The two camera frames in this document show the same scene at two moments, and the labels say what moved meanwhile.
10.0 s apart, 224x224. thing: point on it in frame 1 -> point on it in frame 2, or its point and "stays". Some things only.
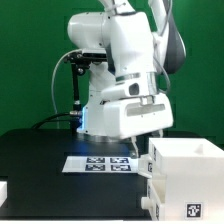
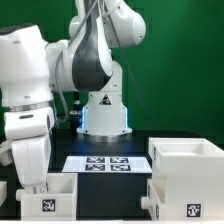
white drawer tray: [145, 165] -> [59, 203]
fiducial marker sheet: [101, 164] stays
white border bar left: [3, 192] stays
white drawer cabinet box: [193, 169] stays
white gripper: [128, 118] -> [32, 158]
